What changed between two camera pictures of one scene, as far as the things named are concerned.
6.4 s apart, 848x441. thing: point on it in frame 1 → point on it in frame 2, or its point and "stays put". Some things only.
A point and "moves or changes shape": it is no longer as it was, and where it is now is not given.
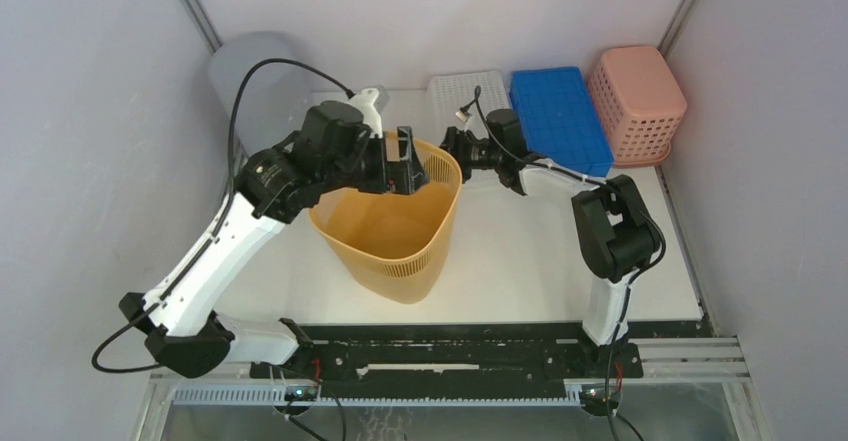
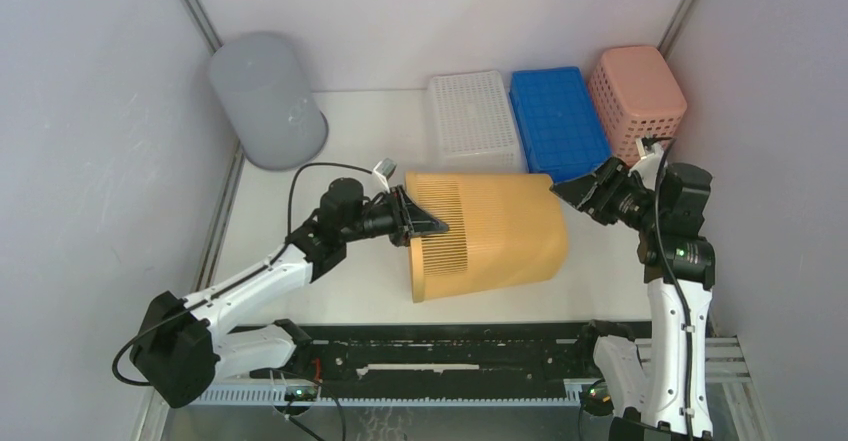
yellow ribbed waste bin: (393, 244) moves or changes shape
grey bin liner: (265, 86) stays put
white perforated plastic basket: (463, 101) stays put
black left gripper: (403, 177) → (407, 218)
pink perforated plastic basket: (639, 102) stays put
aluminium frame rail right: (686, 5) stays put
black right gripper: (453, 142) → (586, 193)
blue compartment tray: (561, 120) stays put
